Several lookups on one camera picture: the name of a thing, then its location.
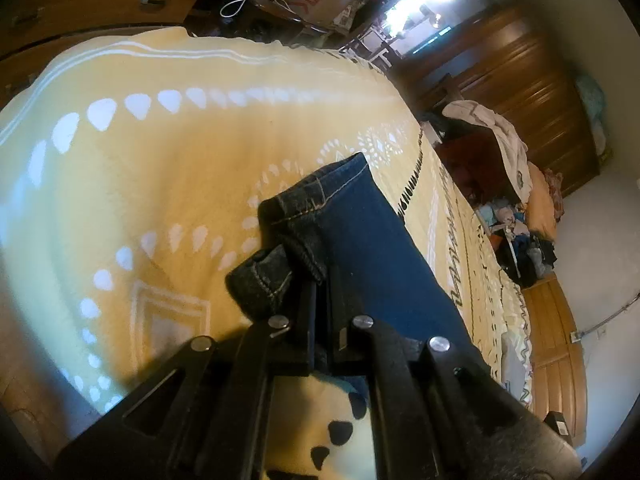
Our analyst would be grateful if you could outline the dark red chair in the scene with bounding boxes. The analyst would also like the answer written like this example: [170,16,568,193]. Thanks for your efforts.
[435,130,521,207]

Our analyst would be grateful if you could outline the teal cloth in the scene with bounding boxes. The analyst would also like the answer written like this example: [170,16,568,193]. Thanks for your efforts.
[575,75,613,162]

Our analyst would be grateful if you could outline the dark blue denim pants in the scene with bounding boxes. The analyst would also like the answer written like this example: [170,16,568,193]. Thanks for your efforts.
[225,152,493,411]

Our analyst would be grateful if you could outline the wooden headboard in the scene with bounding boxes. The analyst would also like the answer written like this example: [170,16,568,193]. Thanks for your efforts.
[520,275,588,448]

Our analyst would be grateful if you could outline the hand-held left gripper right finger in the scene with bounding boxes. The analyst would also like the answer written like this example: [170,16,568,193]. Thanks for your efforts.
[327,280,583,480]

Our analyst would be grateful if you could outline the wall cable conduit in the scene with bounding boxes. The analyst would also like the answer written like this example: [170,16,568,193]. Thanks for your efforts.
[570,294,640,344]

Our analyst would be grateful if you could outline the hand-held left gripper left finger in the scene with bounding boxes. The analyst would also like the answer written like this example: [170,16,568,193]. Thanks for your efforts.
[54,280,326,480]

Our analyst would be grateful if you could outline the yellow patterned blanket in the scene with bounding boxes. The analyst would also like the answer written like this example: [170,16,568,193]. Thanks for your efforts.
[0,27,533,480]

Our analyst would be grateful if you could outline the pile of clothes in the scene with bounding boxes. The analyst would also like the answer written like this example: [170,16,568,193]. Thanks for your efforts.
[475,195,558,287]

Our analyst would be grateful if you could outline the wooden wardrobe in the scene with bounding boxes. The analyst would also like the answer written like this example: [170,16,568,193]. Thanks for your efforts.
[395,2,601,198]

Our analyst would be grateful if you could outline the orange cloth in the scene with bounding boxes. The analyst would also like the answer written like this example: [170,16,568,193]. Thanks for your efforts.
[525,162,562,242]

